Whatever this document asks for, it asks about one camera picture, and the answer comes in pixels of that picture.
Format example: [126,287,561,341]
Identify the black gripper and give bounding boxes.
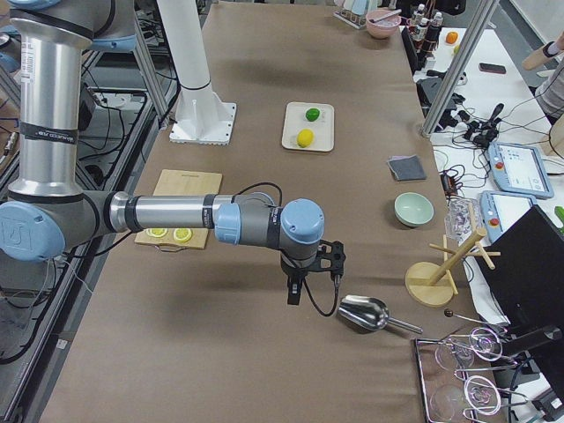
[280,255,315,305]

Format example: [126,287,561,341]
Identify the yellow lemon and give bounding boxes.
[296,129,315,148]

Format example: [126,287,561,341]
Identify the green lime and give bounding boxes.
[305,108,321,122]

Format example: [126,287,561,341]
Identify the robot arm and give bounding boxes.
[1,1,324,304]

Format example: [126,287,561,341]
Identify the white rabbit print tray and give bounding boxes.
[281,101,334,152]

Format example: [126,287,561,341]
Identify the metal scoop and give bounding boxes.
[338,294,423,334]

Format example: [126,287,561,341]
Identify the lemon slice front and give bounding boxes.
[173,227,193,243]

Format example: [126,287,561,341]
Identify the lemon slice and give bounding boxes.
[145,228,168,239]
[173,227,193,243]

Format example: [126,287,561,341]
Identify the wooden mug tree stand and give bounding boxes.
[404,228,501,308]

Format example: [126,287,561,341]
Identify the mint green bowl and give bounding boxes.
[394,192,434,227]

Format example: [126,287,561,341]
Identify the lemon slice back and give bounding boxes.
[145,228,168,239]

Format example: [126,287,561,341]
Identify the purple cloth underneath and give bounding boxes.
[389,155,410,161]

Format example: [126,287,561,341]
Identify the grey folded cloth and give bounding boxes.
[387,155,427,182]

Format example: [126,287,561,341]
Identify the bamboo cutting board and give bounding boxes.
[134,169,223,252]

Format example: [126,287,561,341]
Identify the clear plastic container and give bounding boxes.
[445,197,481,242]

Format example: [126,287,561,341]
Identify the teach pendant lower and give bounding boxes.
[479,190,538,243]

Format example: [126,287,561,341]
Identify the teach pendant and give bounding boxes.
[487,142,554,199]
[479,190,538,243]

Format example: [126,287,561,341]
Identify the black monitor box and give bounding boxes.
[479,205,563,330]

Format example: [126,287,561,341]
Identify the teach pendant upper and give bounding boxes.
[487,142,554,199]

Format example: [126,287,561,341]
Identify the pink bowl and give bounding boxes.
[366,9,401,40]

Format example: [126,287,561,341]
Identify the orange fruit on desk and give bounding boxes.
[445,31,458,45]

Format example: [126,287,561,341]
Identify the black phone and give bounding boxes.
[479,63,507,75]

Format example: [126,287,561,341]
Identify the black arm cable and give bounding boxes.
[228,182,341,317]

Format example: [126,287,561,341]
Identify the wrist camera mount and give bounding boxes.
[317,240,346,278]

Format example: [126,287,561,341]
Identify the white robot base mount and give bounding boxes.
[158,0,237,145]

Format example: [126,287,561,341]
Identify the aluminium frame post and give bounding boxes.
[420,0,499,138]

